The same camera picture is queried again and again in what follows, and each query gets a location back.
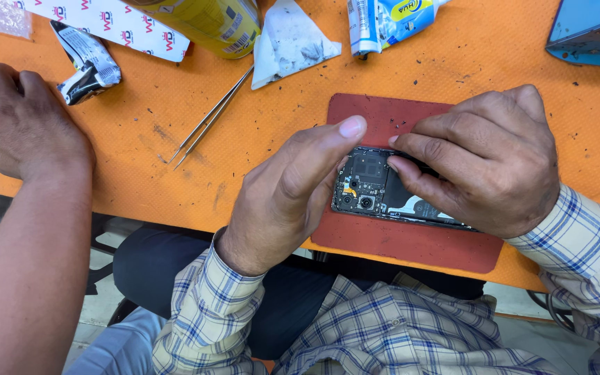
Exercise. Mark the person's right hand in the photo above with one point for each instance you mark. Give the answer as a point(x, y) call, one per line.
point(498, 166)

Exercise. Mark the red rubber work pad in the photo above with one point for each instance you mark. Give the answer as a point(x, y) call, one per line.
point(399, 245)

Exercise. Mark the yellow spray can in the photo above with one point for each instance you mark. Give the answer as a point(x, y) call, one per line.
point(211, 21)

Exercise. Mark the person's left hand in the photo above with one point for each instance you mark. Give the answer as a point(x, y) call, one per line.
point(279, 203)

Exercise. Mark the white box with red logos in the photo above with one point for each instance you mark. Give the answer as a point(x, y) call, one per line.
point(112, 23)

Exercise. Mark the crumpled black white packet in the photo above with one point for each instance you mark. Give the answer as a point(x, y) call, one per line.
point(89, 65)

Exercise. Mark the person's plaid shirt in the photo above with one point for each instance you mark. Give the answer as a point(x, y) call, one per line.
point(399, 333)

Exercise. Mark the black stool frame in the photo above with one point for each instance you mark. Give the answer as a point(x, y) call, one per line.
point(104, 260)

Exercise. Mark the dirty white cloth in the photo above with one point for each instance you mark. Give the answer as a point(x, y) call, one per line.
point(289, 44)

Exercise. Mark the black smartphone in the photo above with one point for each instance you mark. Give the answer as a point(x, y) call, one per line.
point(367, 182)

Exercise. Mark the steel tweezers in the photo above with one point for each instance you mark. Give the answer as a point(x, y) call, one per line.
point(211, 117)

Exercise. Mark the blue white glue tube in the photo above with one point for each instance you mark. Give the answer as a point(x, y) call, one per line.
point(388, 21)

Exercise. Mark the orange table mat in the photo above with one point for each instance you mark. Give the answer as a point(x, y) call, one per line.
point(138, 172)

